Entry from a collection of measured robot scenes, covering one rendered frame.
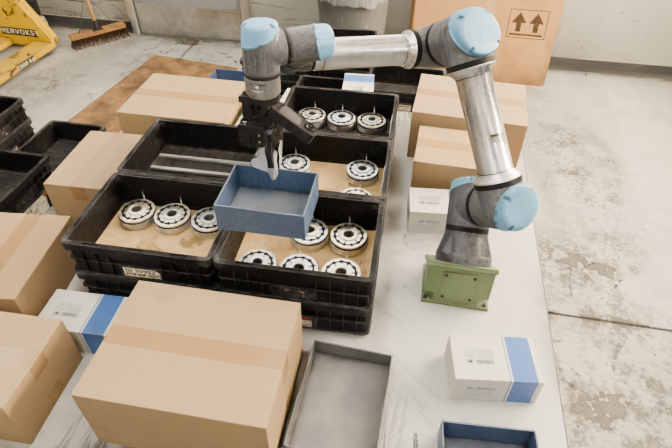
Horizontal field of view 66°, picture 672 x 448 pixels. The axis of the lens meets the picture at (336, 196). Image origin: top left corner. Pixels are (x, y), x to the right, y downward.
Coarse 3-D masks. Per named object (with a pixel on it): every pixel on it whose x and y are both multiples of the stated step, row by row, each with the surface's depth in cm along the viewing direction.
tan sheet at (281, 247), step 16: (256, 240) 146; (272, 240) 146; (288, 240) 146; (368, 240) 146; (240, 256) 141; (288, 256) 141; (320, 256) 141; (336, 256) 141; (352, 256) 142; (368, 256) 142; (368, 272) 137
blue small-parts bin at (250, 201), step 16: (240, 176) 125; (256, 176) 124; (288, 176) 122; (304, 176) 121; (224, 192) 117; (240, 192) 125; (256, 192) 125; (272, 192) 125; (288, 192) 125; (304, 192) 124; (224, 208) 112; (240, 208) 111; (256, 208) 121; (272, 208) 121; (288, 208) 121; (304, 208) 121; (224, 224) 115; (240, 224) 114; (256, 224) 113; (272, 224) 112; (288, 224) 111; (304, 224) 111
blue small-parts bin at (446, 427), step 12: (444, 420) 113; (444, 432) 116; (456, 432) 115; (468, 432) 115; (480, 432) 114; (492, 432) 113; (504, 432) 113; (516, 432) 112; (528, 432) 112; (444, 444) 116; (456, 444) 116; (468, 444) 116; (480, 444) 116; (492, 444) 116; (504, 444) 116; (516, 444) 116; (528, 444) 114
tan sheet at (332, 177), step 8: (312, 168) 171; (320, 168) 172; (328, 168) 172; (336, 168) 172; (344, 168) 172; (320, 176) 168; (328, 176) 168; (336, 176) 168; (344, 176) 168; (320, 184) 165; (328, 184) 165; (336, 184) 165; (344, 184) 165; (376, 184) 165; (376, 192) 162
